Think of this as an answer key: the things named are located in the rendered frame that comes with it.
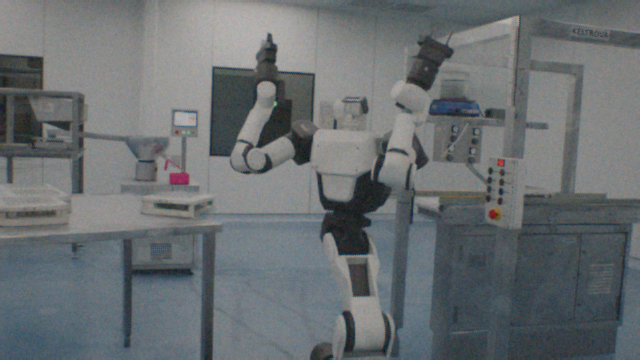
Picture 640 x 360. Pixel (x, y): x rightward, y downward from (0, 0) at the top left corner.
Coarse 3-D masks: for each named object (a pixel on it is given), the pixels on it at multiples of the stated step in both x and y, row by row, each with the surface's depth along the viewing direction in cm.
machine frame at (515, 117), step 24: (528, 24) 220; (552, 24) 223; (576, 24) 227; (528, 48) 221; (576, 72) 344; (576, 96) 345; (576, 120) 347; (504, 144) 228; (576, 144) 349; (408, 192) 319; (408, 216) 321; (504, 240) 227; (504, 264) 228; (504, 288) 229; (504, 312) 230; (504, 336) 231
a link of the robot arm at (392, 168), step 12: (396, 132) 181; (408, 132) 181; (396, 144) 179; (408, 144) 180; (384, 156) 180; (396, 156) 178; (408, 156) 181; (384, 168) 178; (396, 168) 177; (408, 168) 179; (384, 180) 180; (396, 180) 179
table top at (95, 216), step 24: (72, 216) 233; (96, 216) 236; (120, 216) 239; (144, 216) 242; (168, 216) 245; (0, 240) 186; (24, 240) 190; (48, 240) 195; (72, 240) 199; (96, 240) 204
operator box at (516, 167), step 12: (492, 168) 225; (504, 168) 218; (516, 168) 212; (492, 180) 225; (516, 180) 212; (492, 192) 225; (504, 192) 217; (516, 192) 213; (492, 204) 225; (504, 204) 217; (516, 204) 213; (516, 216) 214; (504, 228) 217; (516, 228) 215
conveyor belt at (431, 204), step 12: (420, 204) 313; (432, 204) 300; (444, 204) 296; (456, 204) 298; (468, 204) 300; (480, 204) 302; (528, 204) 311; (540, 204) 313; (552, 204) 316; (564, 204) 318; (576, 204) 320; (588, 204) 323; (600, 204) 326; (612, 204) 329
